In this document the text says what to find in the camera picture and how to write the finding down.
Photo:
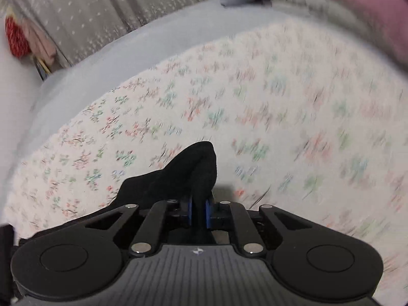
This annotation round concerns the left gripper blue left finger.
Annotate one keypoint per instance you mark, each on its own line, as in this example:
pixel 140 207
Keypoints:
pixel 162 224

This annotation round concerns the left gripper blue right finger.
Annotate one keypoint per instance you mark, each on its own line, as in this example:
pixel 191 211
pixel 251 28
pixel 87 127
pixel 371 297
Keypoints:
pixel 230 223

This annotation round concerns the black sweatpants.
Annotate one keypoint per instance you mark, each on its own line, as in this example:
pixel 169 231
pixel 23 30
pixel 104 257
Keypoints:
pixel 191 175

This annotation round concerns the floral bed sheet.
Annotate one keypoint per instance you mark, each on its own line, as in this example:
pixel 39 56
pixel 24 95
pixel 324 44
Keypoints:
pixel 300 117

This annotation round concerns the grey bed blanket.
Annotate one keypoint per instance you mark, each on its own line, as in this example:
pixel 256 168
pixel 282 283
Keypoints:
pixel 32 110

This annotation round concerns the folded black garment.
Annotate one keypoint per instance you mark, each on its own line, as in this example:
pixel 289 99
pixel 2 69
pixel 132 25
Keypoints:
pixel 6 245

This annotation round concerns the pink hanging garment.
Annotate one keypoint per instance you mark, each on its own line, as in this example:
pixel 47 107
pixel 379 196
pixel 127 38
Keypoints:
pixel 42 48

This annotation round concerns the grey star curtain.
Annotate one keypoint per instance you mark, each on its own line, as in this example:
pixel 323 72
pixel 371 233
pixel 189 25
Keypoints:
pixel 80 28

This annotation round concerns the red floral hanging garment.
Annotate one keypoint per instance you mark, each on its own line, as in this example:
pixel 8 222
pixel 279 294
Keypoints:
pixel 18 44

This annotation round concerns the dark items by wall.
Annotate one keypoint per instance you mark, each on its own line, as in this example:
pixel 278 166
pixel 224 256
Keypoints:
pixel 41 68

